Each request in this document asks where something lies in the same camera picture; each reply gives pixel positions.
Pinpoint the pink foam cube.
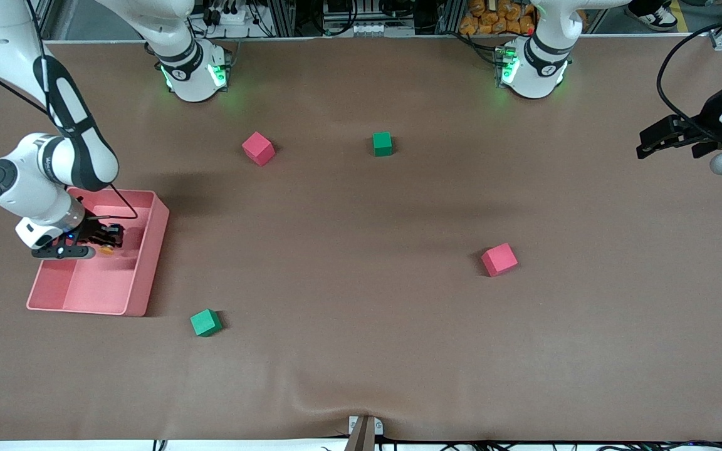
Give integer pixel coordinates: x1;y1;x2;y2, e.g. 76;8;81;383
481;243;518;277
241;132;276;167

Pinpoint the pink plastic tray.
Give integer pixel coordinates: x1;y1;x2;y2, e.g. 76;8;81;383
26;187;170;317

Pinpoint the black and white shoe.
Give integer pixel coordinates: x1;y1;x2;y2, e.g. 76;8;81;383
626;0;679;32

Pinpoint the white connector strip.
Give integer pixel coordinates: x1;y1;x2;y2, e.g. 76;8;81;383
347;23;416;37

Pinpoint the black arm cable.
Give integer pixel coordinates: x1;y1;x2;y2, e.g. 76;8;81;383
0;0;139;221
656;13;722;142

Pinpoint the metal table edge bracket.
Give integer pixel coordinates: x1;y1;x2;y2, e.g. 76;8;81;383
343;415;384;451

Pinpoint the bag of orange items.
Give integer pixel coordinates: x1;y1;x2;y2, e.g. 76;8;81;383
459;0;537;36

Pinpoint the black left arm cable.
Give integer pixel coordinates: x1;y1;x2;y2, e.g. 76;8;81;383
656;13;722;142

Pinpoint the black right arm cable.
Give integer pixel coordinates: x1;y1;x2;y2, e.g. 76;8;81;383
0;0;139;221

